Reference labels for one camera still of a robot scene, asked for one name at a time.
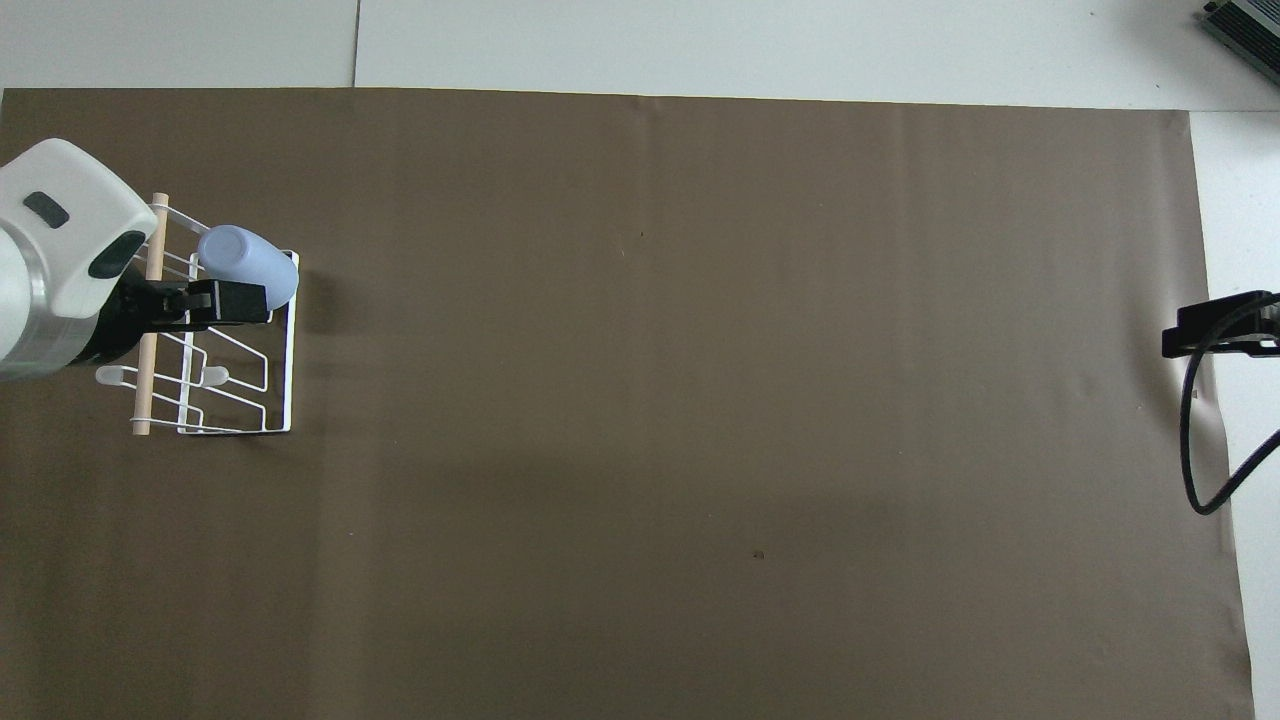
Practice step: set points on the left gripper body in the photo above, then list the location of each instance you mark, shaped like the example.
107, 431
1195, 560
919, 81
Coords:
118, 325

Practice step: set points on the light blue plastic cup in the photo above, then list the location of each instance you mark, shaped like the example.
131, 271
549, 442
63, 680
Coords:
240, 255

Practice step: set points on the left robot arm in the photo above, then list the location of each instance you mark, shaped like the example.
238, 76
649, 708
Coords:
60, 230

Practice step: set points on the grey device box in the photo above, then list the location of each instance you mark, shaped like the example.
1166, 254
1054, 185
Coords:
1250, 25

